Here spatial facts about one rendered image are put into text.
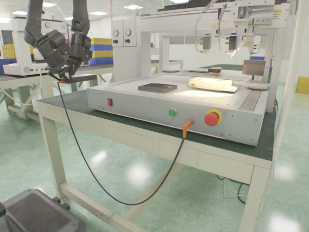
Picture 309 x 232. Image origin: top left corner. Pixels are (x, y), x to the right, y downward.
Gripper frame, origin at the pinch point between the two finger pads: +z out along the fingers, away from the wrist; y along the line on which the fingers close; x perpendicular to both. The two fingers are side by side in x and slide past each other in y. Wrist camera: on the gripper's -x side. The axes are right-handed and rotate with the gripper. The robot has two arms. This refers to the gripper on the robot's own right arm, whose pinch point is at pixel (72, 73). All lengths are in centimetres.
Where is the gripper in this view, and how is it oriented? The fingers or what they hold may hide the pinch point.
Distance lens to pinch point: 107.1
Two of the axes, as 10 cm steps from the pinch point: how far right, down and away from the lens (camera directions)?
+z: -1.1, 9.9, 0.9
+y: -9.0, -1.4, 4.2
